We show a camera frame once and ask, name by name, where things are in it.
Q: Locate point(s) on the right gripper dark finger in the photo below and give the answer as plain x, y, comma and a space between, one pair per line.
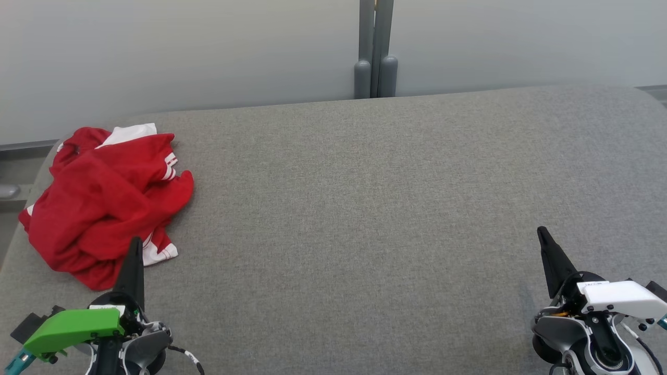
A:
555, 265

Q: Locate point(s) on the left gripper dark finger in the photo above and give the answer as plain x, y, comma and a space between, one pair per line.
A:
133, 276

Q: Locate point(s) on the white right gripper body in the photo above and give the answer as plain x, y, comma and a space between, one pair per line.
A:
620, 297

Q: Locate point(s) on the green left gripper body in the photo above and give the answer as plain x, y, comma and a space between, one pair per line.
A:
73, 325

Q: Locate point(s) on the red and white garment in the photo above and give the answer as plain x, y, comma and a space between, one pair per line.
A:
94, 208

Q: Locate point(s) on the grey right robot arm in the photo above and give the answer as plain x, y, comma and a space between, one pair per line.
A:
557, 333

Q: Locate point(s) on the grey fabric sofa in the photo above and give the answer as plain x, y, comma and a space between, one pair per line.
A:
365, 208

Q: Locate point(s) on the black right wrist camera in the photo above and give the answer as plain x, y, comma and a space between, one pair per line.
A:
657, 290

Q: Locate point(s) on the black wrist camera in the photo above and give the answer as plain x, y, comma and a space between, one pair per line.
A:
657, 290
26, 325

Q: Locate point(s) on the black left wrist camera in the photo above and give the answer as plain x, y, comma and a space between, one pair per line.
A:
26, 325

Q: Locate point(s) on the grey partition post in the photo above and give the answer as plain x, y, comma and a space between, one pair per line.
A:
383, 26

